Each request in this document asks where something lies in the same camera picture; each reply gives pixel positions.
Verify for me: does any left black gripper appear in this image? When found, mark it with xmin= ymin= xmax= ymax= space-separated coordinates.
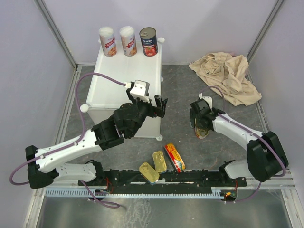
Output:
xmin=126 ymin=89 xmax=168 ymax=138

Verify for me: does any red green tin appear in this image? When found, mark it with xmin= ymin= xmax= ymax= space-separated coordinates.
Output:
xmin=194 ymin=119 xmax=209 ymax=139

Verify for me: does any white plastic cube cabinet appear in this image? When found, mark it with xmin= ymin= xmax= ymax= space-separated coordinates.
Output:
xmin=80 ymin=37 xmax=165 ymax=141

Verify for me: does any dark blue food can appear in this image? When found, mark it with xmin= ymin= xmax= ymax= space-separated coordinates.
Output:
xmin=139 ymin=27 xmax=158 ymax=57

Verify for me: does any orange label white-lid can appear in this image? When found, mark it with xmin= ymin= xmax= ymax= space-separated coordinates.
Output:
xmin=119 ymin=26 xmax=137 ymax=57

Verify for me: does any red white tall can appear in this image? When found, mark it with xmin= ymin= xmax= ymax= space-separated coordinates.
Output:
xmin=99 ymin=27 xmax=117 ymax=57

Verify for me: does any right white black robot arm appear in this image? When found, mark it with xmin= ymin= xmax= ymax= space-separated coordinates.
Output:
xmin=190 ymin=98 xmax=289 ymax=186

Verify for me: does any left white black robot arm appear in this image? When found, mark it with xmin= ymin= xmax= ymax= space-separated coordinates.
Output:
xmin=25 ymin=94 xmax=168 ymax=189

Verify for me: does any beige crumpled cloth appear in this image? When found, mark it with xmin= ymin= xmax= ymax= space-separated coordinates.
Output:
xmin=189 ymin=52 xmax=262 ymax=106

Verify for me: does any red yellow flat tin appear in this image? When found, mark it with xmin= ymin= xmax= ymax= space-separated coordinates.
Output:
xmin=164 ymin=143 xmax=186 ymax=172

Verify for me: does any gold tin upper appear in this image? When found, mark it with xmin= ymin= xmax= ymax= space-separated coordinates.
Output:
xmin=152 ymin=151 xmax=167 ymax=173

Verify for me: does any gold tin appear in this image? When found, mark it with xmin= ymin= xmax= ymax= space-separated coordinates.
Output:
xmin=152 ymin=151 xmax=167 ymax=173
xmin=139 ymin=162 xmax=160 ymax=184

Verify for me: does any gold tin lower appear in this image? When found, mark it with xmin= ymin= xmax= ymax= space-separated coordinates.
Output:
xmin=139 ymin=162 xmax=160 ymax=184

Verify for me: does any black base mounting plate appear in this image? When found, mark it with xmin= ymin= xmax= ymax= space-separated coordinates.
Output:
xmin=86 ymin=170 xmax=247 ymax=189

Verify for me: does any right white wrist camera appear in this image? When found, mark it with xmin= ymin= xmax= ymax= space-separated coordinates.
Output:
xmin=199 ymin=93 xmax=212 ymax=108

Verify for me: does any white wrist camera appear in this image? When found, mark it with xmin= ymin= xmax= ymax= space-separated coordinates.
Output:
xmin=124 ymin=80 xmax=150 ymax=103
xmin=199 ymin=93 xmax=212 ymax=108

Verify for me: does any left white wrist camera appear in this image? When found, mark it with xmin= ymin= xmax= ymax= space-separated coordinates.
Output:
xmin=124 ymin=80 xmax=150 ymax=103

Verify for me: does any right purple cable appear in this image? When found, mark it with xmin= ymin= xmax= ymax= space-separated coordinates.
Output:
xmin=200 ymin=85 xmax=287 ymax=204

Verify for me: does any purple cable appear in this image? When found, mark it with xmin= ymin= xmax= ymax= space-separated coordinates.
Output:
xmin=9 ymin=73 xmax=121 ymax=209
xmin=200 ymin=85 xmax=287 ymax=204

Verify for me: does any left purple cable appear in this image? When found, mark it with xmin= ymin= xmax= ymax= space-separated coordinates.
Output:
xmin=9 ymin=73 xmax=121 ymax=209

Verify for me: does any aluminium frame rail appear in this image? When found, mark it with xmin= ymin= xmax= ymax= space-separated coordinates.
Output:
xmin=35 ymin=168 xmax=296 ymax=190

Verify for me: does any light blue cable duct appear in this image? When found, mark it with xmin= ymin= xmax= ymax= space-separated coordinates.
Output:
xmin=45 ymin=184 xmax=223 ymax=199

